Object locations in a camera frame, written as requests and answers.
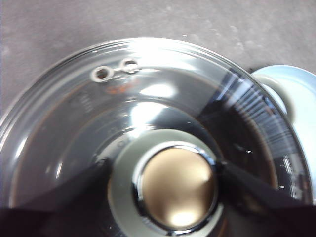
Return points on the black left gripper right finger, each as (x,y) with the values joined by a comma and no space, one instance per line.
(271,209)

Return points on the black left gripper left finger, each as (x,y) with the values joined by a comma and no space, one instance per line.
(49,212)

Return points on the glass lid with green knob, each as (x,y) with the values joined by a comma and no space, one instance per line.
(123,118)

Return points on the blue round plate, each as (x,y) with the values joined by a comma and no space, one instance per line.
(306,111)

